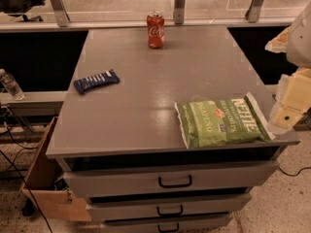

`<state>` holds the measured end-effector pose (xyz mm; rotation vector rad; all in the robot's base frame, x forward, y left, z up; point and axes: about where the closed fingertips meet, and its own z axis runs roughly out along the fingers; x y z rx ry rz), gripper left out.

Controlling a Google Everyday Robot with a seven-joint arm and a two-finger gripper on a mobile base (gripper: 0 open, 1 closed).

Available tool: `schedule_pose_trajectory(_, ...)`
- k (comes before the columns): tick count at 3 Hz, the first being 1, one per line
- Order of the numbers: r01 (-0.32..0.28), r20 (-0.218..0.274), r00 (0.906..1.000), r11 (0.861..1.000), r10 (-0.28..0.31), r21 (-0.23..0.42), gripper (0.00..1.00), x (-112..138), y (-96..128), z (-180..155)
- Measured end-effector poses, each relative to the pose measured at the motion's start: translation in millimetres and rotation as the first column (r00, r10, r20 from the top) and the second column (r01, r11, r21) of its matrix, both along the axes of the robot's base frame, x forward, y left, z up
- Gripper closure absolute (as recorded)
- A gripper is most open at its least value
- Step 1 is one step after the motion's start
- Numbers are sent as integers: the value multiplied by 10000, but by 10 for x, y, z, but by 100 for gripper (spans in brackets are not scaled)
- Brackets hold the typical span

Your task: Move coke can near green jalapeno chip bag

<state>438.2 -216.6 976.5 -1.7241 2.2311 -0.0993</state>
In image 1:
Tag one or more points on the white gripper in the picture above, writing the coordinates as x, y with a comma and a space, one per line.
300, 41

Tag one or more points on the red coke can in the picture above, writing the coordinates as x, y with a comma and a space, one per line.
155, 24

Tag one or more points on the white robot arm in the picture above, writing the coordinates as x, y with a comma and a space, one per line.
298, 48

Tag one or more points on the green jalapeno chip bag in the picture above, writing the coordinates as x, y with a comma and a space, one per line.
222, 122

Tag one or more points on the grey bottom drawer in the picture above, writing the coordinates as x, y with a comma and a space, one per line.
166, 224

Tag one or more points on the grey drawer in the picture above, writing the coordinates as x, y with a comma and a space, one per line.
105, 183
166, 224
182, 206

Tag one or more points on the blue snack bar wrapper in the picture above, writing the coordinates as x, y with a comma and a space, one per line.
96, 81

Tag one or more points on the grey middle drawer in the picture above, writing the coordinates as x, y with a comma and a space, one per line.
182, 206

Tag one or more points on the grey top drawer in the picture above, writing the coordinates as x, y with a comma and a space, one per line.
105, 183

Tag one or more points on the grey metal railing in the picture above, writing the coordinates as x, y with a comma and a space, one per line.
67, 14

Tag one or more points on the brown cardboard box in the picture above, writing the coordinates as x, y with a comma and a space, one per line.
41, 175

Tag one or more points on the clear plastic water bottle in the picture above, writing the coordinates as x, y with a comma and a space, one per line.
11, 85

